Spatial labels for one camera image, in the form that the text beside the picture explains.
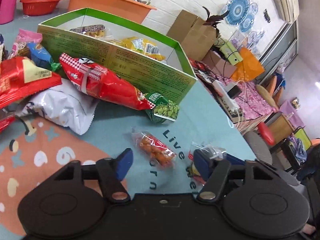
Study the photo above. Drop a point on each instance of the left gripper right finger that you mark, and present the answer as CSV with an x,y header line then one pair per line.
x,y
214,172

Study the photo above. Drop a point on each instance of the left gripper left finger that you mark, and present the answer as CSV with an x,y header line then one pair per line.
x,y
111,173

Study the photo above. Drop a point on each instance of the small clear candy packet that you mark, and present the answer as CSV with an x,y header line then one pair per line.
x,y
207,151

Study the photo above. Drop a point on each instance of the small orange peanut packet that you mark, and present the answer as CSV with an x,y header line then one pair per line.
x,y
157,151

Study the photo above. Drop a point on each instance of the green pea snack packet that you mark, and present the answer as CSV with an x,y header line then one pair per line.
x,y
163,109

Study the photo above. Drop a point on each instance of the white snack bag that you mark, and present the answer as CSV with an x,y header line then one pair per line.
x,y
63,105

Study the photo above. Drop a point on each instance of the long red chip bag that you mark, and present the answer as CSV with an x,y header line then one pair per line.
x,y
99,82

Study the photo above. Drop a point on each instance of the red bag with yellow label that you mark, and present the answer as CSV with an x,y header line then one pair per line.
x,y
20,78

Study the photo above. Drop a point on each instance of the blue green snack packet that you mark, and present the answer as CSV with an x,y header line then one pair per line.
x,y
41,57

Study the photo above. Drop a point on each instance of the pink clear snack bag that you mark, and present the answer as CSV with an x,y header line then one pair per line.
x,y
24,37

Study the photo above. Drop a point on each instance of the white power strip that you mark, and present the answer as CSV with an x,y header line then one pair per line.
x,y
221,90

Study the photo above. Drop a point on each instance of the orange plastic bag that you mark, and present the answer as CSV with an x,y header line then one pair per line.
x,y
249,68

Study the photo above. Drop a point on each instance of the green cardboard snack box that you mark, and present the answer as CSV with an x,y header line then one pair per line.
x,y
172,77

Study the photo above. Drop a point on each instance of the green small carton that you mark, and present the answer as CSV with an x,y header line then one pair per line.
x,y
230,53

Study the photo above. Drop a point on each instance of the yellow snack bag in box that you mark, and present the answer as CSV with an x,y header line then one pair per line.
x,y
144,47

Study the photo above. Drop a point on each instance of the brown cardboard box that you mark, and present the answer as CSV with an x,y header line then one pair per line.
x,y
195,38

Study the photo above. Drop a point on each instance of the clear yellow snack in box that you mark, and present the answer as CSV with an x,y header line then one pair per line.
x,y
96,31

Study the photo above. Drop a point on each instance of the dark red potted plant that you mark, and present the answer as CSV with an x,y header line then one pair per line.
x,y
214,20

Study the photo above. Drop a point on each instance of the orange plastic basin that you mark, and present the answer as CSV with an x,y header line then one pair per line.
x,y
129,9

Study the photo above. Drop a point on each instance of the red plastic basket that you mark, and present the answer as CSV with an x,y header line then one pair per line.
x,y
39,7

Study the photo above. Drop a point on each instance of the pink thermos bottle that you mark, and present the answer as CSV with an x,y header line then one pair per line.
x,y
7,10

